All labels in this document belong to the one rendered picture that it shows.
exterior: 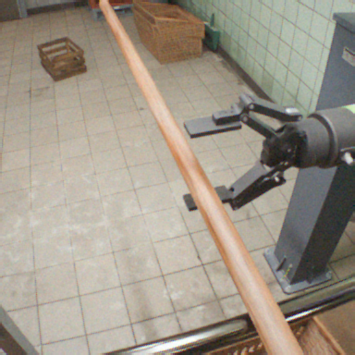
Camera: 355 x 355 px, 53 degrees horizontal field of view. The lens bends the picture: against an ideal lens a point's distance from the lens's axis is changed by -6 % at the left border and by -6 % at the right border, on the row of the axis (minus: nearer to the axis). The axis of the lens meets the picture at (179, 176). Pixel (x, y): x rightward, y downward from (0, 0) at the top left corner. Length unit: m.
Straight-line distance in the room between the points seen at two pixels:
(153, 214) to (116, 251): 0.30
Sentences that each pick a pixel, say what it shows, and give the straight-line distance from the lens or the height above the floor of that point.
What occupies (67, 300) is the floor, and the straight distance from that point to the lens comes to 1.81.
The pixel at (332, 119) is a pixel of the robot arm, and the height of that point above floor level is 1.24.
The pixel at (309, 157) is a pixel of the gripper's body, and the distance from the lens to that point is 0.57.
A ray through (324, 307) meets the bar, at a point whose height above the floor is 1.17.
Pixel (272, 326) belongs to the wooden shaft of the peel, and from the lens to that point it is 0.38.
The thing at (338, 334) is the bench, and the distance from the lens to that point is 1.13.
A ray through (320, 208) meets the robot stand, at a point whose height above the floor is 0.55.
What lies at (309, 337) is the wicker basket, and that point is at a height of 0.65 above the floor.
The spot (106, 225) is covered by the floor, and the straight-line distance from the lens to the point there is 2.03.
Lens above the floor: 1.54
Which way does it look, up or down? 43 degrees down
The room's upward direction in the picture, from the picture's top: straight up
